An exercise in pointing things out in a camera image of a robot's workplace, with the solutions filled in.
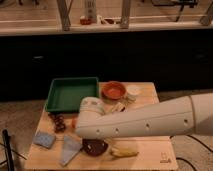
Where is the yellow banana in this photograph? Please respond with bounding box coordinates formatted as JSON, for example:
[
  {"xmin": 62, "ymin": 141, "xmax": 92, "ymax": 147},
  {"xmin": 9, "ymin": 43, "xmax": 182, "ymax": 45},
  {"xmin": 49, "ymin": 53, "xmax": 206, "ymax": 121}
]
[{"xmin": 110, "ymin": 148, "xmax": 138, "ymax": 157}]

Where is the light blue towel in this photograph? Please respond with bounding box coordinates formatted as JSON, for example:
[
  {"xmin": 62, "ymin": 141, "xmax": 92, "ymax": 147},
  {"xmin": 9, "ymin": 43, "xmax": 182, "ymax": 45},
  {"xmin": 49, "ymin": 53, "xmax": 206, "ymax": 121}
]
[{"xmin": 60, "ymin": 135, "xmax": 82, "ymax": 166}]

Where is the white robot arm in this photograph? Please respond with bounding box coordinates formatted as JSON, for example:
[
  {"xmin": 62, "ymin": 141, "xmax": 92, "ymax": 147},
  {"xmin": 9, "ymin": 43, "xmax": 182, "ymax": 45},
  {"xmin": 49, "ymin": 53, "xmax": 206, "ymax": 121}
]
[{"xmin": 75, "ymin": 93, "xmax": 213, "ymax": 139}]

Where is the dark grape bunch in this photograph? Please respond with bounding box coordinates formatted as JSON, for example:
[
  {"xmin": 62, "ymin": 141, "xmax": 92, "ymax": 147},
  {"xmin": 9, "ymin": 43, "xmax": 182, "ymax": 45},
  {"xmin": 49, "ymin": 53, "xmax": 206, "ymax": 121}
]
[{"xmin": 49, "ymin": 114, "xmax": 66, "ymax": 133}]

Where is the dark brown bowl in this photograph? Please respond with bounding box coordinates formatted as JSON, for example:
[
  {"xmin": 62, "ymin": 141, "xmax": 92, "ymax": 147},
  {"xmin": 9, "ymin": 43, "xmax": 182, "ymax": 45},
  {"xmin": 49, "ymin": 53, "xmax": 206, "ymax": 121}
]
[{"xmin": 82, "ymin": 139, "xmax": 108, "ymax": 157}]

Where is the small cardboard box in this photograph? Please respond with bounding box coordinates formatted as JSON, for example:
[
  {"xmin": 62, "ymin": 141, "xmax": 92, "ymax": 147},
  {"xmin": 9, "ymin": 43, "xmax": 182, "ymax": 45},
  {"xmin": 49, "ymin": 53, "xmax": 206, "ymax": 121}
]
[{"xmin": 111, "ymin": 102, "xmax": 126, "ymax": 113}]

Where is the white cup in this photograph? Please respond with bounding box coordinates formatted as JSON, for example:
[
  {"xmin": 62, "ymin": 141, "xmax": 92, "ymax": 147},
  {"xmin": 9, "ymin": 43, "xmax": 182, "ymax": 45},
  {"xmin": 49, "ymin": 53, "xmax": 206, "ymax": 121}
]
[{"xmin": 126, "ymin": 85, "xmax": 141, "ymax": 101}]

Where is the red object on shelf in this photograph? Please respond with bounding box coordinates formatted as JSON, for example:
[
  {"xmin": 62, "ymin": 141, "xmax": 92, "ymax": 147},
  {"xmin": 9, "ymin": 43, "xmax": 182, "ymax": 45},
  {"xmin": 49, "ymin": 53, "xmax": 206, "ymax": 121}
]
[{"xmin": 79, "ymin": 16, "xmax": 92, "ymax": 25}]

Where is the blue sponge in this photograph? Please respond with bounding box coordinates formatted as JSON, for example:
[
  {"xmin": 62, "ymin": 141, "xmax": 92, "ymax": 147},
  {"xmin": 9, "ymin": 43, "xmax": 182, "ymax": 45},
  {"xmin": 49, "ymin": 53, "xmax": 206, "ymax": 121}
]
[{"xmin": 33, "ymin": 131, "xmax": 56, "ymax": 149}]

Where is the green plastic tray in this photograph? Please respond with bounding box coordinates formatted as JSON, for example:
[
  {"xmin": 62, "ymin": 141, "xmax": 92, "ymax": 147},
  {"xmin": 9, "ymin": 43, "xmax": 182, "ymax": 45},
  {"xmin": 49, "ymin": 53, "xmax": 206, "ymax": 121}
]
[{"xmin": 45, "ymin": 77, "xmax": 99, "ymax": 114}]

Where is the black stand left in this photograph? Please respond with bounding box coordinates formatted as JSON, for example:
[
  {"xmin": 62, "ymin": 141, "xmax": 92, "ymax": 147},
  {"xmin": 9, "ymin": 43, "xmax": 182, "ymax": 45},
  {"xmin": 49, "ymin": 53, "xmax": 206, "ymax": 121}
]
[{"xmin": 0, "ymin": 129, "xmax": 26, "ymax": 171}]

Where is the black floor cable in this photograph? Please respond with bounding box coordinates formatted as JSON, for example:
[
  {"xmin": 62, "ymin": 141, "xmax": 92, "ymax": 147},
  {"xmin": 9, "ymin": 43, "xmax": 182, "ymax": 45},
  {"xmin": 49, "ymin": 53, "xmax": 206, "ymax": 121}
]
[{"xmin": 169, "ymin": 134, "xmax": 213, "ymax": 171}]

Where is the orange bowl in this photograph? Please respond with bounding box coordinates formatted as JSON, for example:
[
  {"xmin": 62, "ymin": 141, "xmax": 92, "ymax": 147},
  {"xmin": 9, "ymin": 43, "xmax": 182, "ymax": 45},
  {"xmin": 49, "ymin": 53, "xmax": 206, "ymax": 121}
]
[{"xmin": 102, "ymin": 81, "xmax": 126, "ymax": 100}]

